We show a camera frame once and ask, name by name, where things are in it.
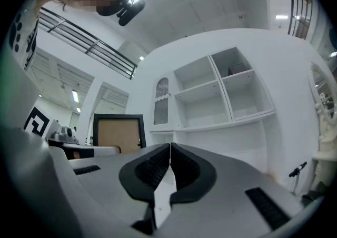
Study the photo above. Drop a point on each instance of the rectangular ceiling light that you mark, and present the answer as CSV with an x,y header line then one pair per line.
x,y
281,17

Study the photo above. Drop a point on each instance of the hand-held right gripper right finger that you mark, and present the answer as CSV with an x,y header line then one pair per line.
x,y
226,179

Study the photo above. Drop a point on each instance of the white ornate mirror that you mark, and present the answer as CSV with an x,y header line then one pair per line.
x,y
322,94

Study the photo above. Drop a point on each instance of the white paw print shirt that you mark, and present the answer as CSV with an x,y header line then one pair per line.
x,y
22,37

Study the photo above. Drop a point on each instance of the white wall shelf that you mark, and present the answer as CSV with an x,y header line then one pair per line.
x,y
202,100

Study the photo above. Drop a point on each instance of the black cork-backed picture frame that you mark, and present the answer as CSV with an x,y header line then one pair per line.
x,y
118,133

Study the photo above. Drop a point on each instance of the arched glass cabinet door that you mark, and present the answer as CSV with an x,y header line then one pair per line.
x,y
160,101

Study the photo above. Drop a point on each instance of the white ornate dresser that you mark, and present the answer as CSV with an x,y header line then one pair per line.
x,y
326,152

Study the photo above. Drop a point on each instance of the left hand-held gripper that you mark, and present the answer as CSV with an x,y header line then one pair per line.
x,y
56,133

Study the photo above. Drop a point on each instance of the long ceiling light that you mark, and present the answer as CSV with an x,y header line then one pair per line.
x,y
75,96

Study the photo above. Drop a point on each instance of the long black metal railing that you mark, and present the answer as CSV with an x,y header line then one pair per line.
x,y
89,44

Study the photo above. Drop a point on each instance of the short black metal railing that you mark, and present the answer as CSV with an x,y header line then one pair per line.
x,y
298,8

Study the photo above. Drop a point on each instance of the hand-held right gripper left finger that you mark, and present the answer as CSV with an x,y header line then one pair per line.
x,y
110,179

